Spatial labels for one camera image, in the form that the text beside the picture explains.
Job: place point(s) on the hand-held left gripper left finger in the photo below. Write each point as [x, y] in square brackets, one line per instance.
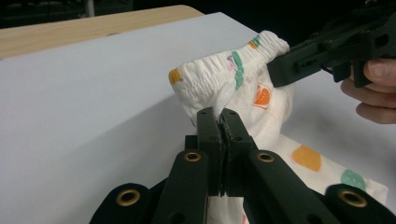
[190, 180]

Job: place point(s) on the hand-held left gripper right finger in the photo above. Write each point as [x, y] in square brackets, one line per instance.
[264, 180]

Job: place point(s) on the white fruit print pants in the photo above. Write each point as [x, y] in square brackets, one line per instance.
[218, 77]

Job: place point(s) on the white metal desk frame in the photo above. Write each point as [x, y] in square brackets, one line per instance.
[90, 7]

